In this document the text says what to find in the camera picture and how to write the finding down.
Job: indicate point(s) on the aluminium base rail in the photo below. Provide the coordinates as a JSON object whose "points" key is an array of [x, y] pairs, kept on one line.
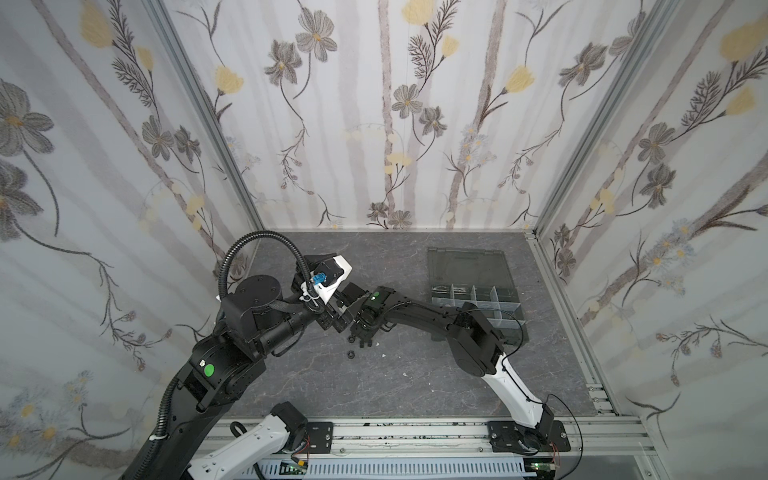
{"points": [[603, 447]]}

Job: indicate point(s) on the green plastic organizer box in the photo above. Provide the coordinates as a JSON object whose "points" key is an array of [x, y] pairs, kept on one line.
{"points": [[482, 278]]}

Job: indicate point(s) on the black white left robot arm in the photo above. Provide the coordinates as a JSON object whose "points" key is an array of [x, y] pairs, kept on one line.
{"points": [[255, 322]]}

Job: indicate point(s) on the white slotted cable duct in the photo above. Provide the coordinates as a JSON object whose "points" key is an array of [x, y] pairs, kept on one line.
{"points": [[399, 468]]}

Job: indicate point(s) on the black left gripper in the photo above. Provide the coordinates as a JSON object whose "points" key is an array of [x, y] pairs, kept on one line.
{"points": [[327, 318]]}

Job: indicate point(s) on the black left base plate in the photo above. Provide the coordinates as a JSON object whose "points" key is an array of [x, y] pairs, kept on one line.
{"points": [[317, 439]]}

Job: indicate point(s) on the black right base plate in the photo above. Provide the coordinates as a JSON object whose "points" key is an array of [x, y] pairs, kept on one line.
{"points": [[510, 437]]}

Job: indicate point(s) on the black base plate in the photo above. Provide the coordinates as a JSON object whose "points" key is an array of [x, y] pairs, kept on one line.
{"points": [[317, 439], [510, 437]]}

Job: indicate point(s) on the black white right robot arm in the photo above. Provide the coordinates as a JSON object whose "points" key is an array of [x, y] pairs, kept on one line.
{"points": [[478, 350]]}

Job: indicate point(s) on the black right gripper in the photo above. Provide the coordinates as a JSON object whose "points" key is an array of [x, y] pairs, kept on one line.
{"points": [[372, 309]]}

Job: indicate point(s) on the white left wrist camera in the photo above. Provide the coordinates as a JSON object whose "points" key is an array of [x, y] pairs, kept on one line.
{"points": [[328, 272]]}

